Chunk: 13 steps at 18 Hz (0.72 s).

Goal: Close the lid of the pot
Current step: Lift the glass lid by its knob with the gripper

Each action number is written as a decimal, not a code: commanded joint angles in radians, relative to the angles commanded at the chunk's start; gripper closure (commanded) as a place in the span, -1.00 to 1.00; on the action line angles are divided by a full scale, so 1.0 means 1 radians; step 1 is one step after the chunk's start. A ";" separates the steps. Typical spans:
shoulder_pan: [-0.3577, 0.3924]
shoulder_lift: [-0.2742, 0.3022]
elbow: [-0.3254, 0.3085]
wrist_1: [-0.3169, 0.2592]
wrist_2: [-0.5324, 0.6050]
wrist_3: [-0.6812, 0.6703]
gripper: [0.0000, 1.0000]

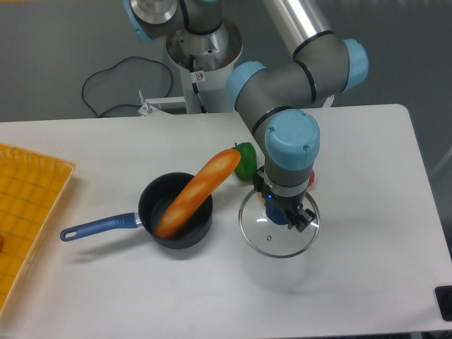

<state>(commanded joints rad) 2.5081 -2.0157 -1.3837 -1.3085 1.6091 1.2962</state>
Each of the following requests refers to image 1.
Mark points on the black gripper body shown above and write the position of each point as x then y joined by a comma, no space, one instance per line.
278,199

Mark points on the glass pot lid blue knob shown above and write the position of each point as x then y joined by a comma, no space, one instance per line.
270,236

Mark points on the dark saucepan blue handle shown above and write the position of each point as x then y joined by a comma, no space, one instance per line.
154,201

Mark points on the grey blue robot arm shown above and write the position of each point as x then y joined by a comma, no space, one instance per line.
271,102

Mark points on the red toy bell pepper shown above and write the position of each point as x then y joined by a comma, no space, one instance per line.
311,178

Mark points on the green toy bell pepper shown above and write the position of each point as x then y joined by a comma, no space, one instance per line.
248,163

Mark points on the orange toy baguette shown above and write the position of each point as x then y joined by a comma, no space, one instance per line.
208,179

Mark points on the black device table corner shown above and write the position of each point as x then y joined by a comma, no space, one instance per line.
444,296

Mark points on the yellow plastic basket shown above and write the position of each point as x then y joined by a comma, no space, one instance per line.
31,185

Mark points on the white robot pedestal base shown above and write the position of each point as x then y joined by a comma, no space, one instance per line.
205,62

